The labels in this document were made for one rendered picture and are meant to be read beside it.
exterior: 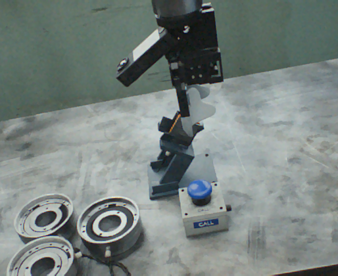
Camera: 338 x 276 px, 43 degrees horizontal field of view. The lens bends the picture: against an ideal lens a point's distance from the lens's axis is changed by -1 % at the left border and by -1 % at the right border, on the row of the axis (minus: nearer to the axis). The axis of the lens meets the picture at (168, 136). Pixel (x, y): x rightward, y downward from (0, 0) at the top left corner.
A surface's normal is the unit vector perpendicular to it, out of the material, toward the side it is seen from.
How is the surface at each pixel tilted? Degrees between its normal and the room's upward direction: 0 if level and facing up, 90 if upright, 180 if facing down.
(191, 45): 90
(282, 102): 0
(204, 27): 90
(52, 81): 90
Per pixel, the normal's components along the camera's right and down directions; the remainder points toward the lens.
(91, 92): 0.07, 0.56
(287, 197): -0.17, -0.80
